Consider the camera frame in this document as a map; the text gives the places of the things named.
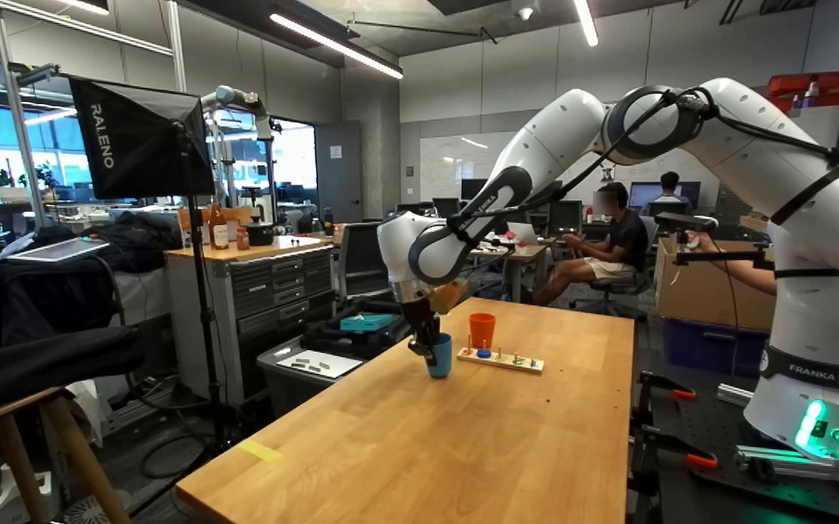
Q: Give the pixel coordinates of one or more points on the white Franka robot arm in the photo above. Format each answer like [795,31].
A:
[807,293]

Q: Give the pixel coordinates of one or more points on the wooden stool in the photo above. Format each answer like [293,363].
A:
[21,446]

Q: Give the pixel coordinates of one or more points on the orange plastic cup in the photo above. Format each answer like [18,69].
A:
[482,333]

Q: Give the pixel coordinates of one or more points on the blue plastic cup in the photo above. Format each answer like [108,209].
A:
[440,360]

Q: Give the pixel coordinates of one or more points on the grey door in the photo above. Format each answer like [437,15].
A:
[338,173]

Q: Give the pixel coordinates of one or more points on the grey tool cabinet wooden top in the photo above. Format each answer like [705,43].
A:
[255,302]

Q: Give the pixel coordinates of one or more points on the black light stand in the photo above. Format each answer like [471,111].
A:
[201,293]

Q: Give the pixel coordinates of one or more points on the wooden office table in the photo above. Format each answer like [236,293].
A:
[523,258]

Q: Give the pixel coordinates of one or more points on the black office chair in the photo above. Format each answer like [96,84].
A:
[361,261]

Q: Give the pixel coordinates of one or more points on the blue plastic bin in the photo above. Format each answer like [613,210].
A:
[712,349]

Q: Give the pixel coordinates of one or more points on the seated person in dark shirt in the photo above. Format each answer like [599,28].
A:
[618,244]

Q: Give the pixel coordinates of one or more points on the orange bottles on cabinet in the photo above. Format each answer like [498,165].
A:
[227,232]

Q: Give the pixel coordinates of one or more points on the long ceiling light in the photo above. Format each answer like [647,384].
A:
[334,46]
[586,21]

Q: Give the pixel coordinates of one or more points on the large cardboard box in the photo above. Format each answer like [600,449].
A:
[712,293]

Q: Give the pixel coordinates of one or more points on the pile of black clothing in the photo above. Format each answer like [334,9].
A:
[35,295]

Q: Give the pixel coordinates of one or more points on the black computer monitor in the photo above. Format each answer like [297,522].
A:
[471,189]

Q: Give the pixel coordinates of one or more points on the black padded bench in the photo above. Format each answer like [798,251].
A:
[31,368]

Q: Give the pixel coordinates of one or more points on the black softbox light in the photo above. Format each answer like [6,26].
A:
[144,140]

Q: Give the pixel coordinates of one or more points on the person at monitor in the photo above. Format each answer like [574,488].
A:
[672,186]

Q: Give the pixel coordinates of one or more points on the wall whiteboard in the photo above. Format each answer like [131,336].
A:
[459,162]

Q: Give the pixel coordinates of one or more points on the grey equipment case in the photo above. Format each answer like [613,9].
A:
[308,372]

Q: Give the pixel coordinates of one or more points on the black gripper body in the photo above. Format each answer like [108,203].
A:
[421,320]

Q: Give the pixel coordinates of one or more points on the white strip with coloured dots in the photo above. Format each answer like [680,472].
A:
[514,363]

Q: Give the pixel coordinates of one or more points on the yellow tape piece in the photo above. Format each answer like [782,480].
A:
[261,452]

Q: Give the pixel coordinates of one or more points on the black bag with teal item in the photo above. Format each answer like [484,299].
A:
[356,330]

